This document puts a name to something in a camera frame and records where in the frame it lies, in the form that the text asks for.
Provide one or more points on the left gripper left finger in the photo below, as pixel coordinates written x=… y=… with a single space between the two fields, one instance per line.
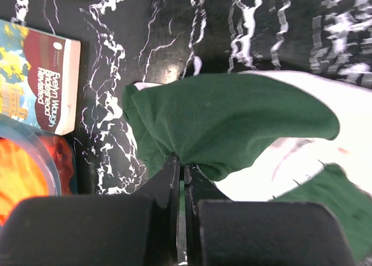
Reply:
x=135 y=229

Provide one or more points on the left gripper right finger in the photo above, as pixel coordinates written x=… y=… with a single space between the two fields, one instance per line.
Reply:
x=223 y=232

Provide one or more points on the white and green t-shirt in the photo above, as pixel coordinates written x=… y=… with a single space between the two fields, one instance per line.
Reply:
x=311 y=135

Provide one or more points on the teal plastic bin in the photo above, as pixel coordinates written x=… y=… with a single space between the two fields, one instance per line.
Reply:
x=28 y=138

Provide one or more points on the orange t-shirt in bin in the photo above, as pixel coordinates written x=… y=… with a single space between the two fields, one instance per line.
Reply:
x=21 y=177

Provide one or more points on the Brideshead Revisited paperback book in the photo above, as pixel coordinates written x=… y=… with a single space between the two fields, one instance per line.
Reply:
x=39 y=78

